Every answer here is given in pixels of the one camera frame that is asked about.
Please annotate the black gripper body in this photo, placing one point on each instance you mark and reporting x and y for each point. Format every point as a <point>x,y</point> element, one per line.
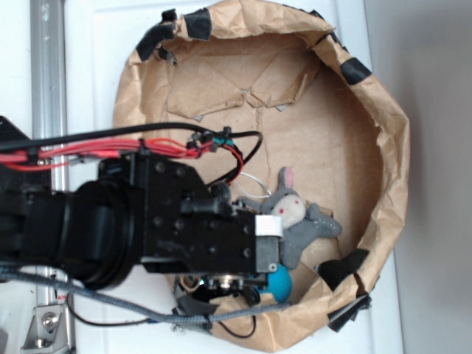
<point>180,226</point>

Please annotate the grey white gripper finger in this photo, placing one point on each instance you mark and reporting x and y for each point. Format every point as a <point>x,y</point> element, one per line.
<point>268,233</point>

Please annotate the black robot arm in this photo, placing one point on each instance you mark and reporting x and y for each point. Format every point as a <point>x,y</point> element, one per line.
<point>87,233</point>

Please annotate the blue ball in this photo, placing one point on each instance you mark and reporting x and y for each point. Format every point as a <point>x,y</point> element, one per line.
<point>279,284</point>

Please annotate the grey plush bunny toy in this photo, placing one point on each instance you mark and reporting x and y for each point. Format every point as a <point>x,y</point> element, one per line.
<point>302,224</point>

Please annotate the brown paper bag bin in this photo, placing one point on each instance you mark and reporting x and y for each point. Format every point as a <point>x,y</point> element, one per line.
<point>321,111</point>

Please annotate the metal corner bracket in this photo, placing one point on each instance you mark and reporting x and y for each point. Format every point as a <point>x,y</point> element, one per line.
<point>48,331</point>

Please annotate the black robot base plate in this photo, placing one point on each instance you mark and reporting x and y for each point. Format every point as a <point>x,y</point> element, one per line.
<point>10,132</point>

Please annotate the aluminium extrusion rail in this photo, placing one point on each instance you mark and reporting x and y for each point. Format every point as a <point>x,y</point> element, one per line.
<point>49,102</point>

